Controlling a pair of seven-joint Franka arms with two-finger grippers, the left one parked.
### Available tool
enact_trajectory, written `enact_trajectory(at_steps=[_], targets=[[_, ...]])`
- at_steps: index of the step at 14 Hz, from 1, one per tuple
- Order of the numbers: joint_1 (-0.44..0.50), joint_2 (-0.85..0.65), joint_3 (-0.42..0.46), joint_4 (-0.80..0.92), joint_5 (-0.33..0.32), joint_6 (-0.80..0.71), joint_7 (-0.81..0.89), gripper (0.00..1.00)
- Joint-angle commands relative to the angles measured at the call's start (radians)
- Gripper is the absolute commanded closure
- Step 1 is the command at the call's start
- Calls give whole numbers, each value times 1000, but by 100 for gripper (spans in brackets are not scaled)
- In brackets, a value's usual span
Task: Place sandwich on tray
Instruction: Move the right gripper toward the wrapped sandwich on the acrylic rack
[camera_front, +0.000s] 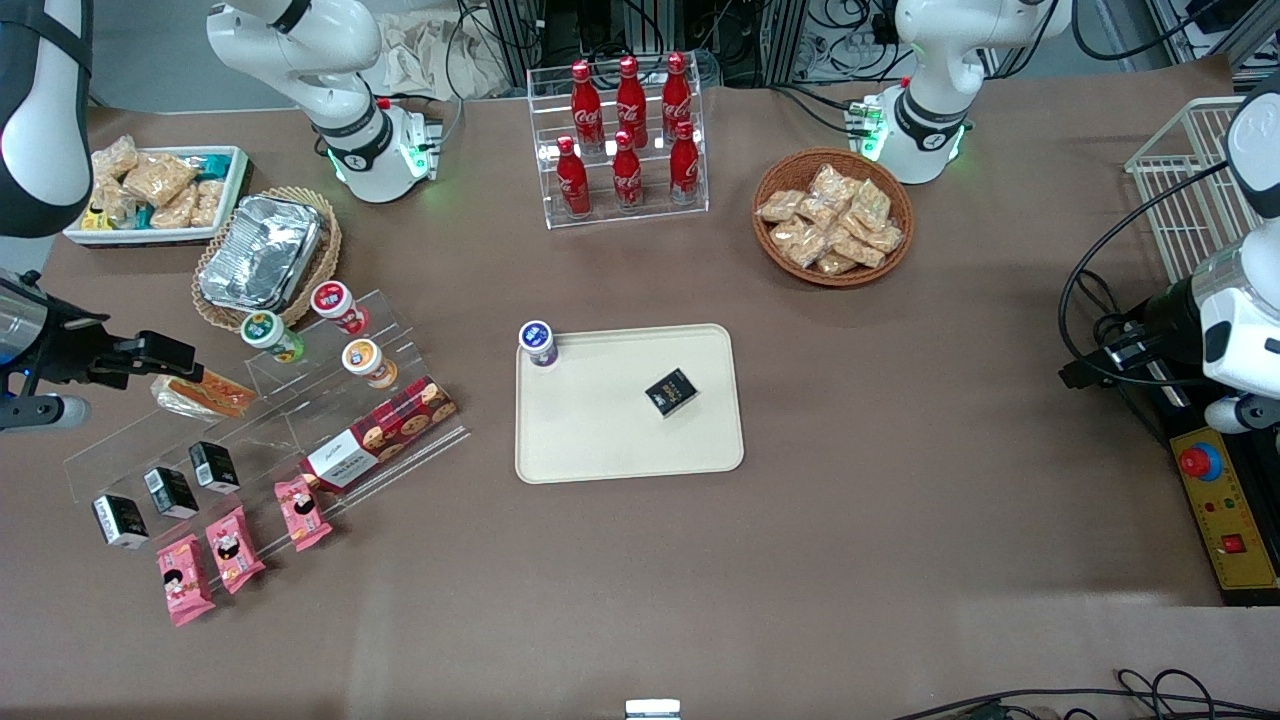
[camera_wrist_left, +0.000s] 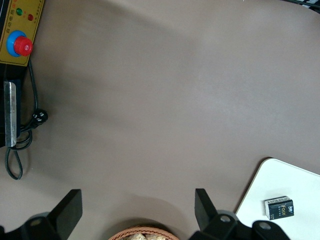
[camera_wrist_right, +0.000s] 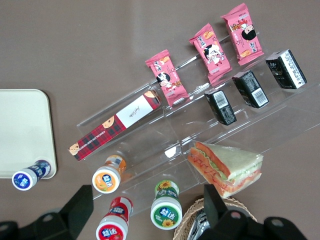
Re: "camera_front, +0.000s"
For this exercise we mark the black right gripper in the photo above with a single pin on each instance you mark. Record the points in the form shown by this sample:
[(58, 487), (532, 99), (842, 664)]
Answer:
[(68, 347)]

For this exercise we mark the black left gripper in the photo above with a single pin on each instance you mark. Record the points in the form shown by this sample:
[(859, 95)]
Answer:
[(1163, 318)]

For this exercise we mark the triangle sandwich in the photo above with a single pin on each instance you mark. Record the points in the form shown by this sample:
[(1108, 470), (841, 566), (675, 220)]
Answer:
[(215, 397)]

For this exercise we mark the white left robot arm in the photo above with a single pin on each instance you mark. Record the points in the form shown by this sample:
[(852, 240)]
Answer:
[(940, 60)]

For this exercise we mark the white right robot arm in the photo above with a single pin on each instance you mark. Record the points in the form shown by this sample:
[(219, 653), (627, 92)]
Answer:
[(340, 60)]

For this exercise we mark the beige plastic serving tray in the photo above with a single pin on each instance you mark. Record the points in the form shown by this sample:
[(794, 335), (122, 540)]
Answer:
[(600, 420)]

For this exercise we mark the green lid yogurt cup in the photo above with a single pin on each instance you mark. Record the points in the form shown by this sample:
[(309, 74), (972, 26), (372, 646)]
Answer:
[(262, 330)]

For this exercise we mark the clear acrylic stepped shelf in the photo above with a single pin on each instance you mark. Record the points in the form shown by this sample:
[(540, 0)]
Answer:
[(270, 420)]

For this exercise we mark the small black carton box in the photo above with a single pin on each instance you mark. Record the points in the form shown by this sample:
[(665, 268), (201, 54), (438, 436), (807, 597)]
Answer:
[(120, 521), (671, 392), (171, 492), (214, 467)]

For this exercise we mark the silver foil container stack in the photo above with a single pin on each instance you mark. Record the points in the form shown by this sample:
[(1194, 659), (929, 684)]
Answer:
[(260, 252)]

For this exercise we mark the clear wrapped brown snack pack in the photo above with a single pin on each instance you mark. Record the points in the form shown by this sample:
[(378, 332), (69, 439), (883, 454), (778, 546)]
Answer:
[(208, 203), (112, 202), (115, 157), (158, 178), (175, 212)]

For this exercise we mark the yellow snack packet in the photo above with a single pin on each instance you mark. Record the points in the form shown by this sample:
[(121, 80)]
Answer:
[(94, 219)]

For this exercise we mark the red lid yogurt cup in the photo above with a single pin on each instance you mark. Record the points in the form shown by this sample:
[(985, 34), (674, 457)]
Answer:
[(333, 300)]

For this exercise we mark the white rectangular plastic bin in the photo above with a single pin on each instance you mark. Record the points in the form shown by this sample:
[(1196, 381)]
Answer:
[(235, 190)]

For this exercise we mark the yellow emergency stop control box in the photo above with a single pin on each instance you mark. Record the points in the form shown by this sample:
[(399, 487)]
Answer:
[(1225, 510)]

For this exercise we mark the orange lid yogurt cup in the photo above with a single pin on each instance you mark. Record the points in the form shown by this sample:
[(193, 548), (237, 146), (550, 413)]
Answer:
[(362, 357)]

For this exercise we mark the light woven wicker basket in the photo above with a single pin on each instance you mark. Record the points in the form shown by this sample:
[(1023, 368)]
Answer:
[(328, 245)]

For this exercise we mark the teal snack packet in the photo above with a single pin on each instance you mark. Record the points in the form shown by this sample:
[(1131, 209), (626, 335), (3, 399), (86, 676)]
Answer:
[(208, 163)]

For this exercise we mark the pink snack packet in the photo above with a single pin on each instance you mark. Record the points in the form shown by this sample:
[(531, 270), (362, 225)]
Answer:
[(235, 549), (185, 580), (303, 513)]

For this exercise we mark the red cookie box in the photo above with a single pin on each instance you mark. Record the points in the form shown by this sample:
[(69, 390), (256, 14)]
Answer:
[(385, 432)]

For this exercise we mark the clear wrapped crispy snack pack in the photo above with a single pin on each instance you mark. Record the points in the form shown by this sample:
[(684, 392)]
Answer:
[(818, 212), (857, 249), (886, 238), (835, 265), (780, 205), (800, 242), (830, 183), (870, 203)]

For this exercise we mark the blue lid yogurt cup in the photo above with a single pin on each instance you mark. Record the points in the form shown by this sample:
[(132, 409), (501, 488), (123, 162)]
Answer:
[(537, 342)]

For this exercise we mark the crumpled beige cloth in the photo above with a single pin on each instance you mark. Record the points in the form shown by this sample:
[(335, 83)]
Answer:
[(430, 55)]

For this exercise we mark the round brown wicker basket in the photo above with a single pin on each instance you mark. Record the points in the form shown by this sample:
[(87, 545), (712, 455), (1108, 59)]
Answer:
[(775, 255)]

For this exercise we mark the red cola bottle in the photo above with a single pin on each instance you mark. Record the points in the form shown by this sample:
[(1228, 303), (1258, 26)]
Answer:
[(677, 92), (631, 95), (685, 168), (573, 182), (627, 176), (585, 100)]

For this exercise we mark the clear acrylic bottle rack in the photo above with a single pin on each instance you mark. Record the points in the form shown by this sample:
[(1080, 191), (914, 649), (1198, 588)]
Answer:
[(650, 205)]

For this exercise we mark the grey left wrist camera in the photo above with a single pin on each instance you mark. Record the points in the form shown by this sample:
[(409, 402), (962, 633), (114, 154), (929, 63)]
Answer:
[(1240, 413)]

